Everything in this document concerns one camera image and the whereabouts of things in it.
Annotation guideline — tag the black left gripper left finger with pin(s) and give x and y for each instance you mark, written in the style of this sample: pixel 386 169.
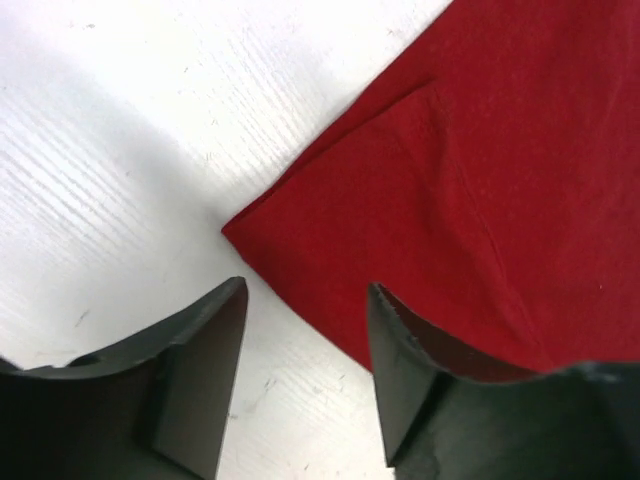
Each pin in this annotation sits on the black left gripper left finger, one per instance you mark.
pixel 151 406

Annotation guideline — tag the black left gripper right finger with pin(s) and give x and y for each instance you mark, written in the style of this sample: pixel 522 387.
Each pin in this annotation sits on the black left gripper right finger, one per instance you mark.
pixel 449 411

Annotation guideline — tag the red t-shirt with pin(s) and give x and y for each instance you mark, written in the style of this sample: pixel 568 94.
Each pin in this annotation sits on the red t-shirt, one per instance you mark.
pixel 489 178

